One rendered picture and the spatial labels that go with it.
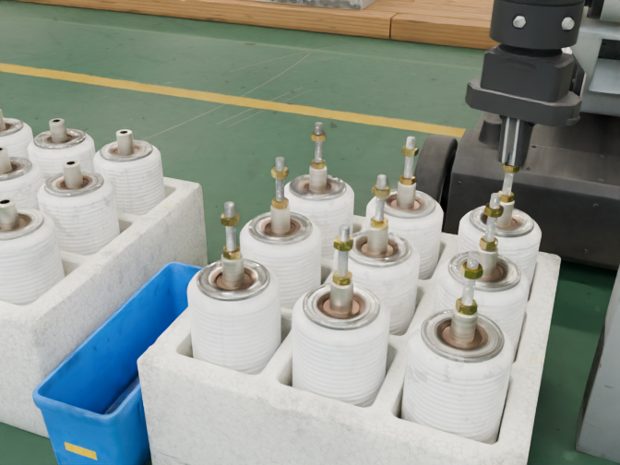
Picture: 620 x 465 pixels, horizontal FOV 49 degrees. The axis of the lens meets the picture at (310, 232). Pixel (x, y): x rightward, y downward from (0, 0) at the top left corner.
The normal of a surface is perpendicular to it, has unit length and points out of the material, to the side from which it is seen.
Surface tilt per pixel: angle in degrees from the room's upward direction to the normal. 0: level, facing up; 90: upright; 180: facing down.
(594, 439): 90
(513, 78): 90
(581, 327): 0
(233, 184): 0
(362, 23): 90
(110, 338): 88
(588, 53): 132
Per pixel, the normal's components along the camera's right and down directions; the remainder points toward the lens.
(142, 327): 0.94, 0.15
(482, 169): -0.26, -0.29
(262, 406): -0.38, 0.46
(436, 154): -0.11, -0.59
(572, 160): 0.01, -0.87
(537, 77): -0.61, 0.39
